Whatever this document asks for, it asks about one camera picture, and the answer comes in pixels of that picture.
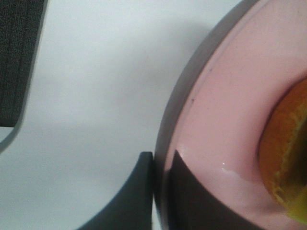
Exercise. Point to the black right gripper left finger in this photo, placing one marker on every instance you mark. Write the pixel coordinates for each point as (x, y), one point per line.
(131, 207)

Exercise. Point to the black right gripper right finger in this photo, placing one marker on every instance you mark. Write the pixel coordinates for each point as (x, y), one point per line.
(192, 207)

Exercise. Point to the pink round plate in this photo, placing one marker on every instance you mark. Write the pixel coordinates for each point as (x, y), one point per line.
(222, 101)

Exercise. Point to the burger with cheese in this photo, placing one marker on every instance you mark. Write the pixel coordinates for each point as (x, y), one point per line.
(283, 153)

